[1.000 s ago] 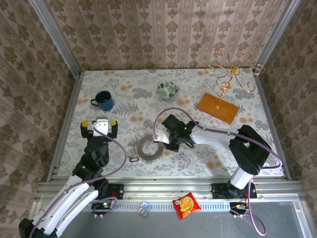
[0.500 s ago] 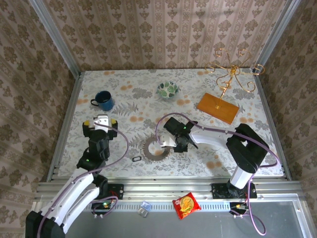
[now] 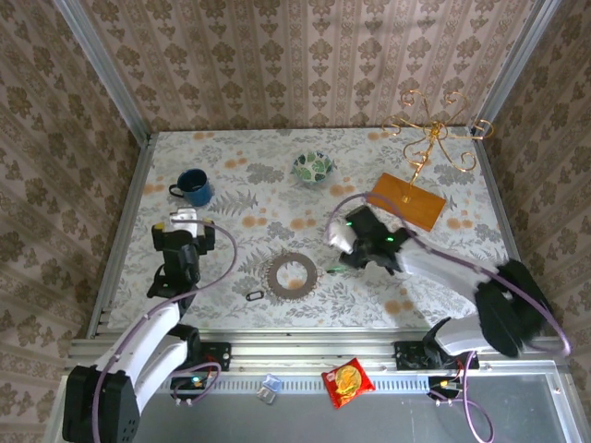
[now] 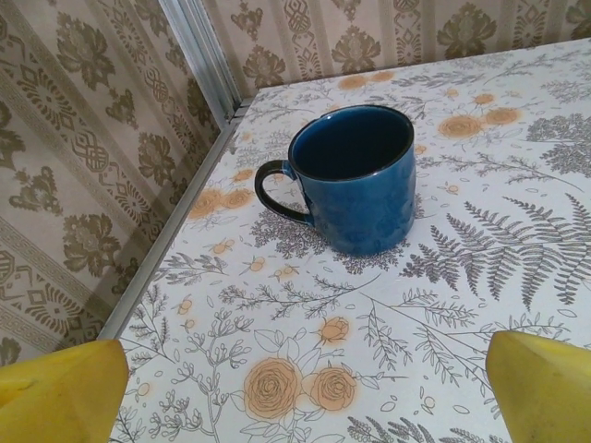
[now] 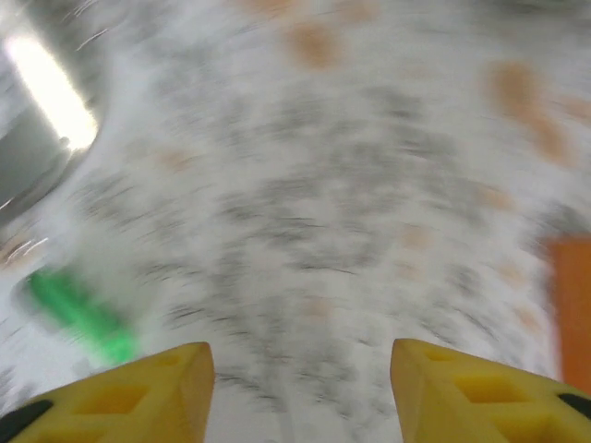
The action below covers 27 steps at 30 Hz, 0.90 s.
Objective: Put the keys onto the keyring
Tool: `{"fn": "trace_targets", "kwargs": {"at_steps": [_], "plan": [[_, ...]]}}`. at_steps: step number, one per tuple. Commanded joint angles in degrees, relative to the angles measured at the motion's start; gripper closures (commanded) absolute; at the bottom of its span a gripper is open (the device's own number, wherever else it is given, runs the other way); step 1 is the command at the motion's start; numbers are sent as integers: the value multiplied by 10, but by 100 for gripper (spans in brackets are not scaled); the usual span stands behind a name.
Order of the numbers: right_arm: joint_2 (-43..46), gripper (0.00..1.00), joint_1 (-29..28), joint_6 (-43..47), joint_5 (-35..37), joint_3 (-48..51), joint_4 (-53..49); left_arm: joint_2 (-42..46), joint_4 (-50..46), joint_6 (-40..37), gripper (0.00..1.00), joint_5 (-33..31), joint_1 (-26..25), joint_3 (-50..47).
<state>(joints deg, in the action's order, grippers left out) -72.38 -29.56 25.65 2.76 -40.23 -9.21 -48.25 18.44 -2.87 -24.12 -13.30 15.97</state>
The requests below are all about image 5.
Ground green leaf print bowl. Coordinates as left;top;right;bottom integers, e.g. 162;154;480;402
18;262;142;368

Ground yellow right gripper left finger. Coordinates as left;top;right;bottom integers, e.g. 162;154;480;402
0;341;216;443

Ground gold wire hook stand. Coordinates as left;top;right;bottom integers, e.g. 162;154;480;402
544;233;591;384

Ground floral print tablecloth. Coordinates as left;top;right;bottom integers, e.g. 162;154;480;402
0;0;591;443

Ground aluminium table side rail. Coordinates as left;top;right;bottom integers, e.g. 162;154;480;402
0;0;101;232

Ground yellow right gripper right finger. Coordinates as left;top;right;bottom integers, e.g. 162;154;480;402
390;338;591;443

